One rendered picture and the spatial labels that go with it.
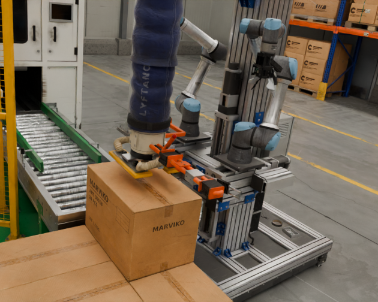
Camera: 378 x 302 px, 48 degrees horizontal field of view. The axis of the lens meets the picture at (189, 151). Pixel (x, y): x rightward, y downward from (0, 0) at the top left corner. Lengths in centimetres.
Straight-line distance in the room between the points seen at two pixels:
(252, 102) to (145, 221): 106
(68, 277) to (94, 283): 14
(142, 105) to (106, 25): 1039
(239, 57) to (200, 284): 136
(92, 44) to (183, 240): 1019
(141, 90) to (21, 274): 109
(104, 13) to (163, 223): 1054
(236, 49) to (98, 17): 977
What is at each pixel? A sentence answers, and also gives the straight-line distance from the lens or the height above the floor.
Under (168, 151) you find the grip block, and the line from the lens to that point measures 208.
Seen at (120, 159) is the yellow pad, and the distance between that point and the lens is 228.
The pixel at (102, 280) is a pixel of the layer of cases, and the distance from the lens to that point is 226.
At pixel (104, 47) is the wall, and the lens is 1234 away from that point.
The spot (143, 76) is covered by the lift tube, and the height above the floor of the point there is 154.
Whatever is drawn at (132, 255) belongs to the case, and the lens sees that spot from 217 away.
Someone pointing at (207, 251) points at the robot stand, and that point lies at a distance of 314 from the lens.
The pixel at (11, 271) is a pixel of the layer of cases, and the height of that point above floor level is 54.
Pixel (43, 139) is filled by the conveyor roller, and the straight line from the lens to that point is 408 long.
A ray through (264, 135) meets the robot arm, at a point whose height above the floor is 124.
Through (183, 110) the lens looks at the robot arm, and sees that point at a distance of 282.
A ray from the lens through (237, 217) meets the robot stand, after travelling 301.
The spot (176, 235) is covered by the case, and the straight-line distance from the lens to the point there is 226.
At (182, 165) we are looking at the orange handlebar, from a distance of 195.
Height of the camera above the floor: 195
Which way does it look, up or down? 21 degrees down
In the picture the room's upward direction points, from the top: 7 degrees clockwise
